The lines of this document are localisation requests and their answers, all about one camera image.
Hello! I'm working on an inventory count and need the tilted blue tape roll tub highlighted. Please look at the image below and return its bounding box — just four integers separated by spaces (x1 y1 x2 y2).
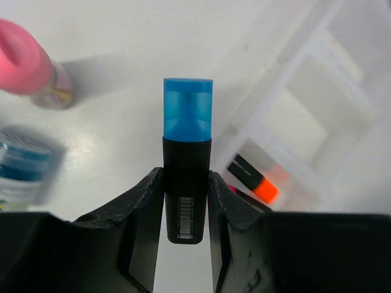
1 125 68 212

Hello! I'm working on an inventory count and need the pink cap highlighter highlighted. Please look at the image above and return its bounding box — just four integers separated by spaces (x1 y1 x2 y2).
229 185 237 194

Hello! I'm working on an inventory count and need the pink lid small bottle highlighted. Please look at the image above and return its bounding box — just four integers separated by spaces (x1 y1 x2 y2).
1 19 73 110

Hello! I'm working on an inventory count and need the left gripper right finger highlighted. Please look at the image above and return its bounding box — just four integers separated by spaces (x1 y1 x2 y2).
208 172 390 292

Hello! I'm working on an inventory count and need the translucent white compartment tray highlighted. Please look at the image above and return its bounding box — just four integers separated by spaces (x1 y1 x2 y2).
211 1 390 214

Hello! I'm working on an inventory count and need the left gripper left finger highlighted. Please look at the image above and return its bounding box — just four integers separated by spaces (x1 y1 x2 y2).
1 167 163 292

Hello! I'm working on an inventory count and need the orange cap highlighter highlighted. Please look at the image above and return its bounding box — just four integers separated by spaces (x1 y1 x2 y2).
227 154 279 204

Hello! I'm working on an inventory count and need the blue cap highlighter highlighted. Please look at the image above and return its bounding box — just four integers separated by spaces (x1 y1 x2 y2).
163 78 213 245

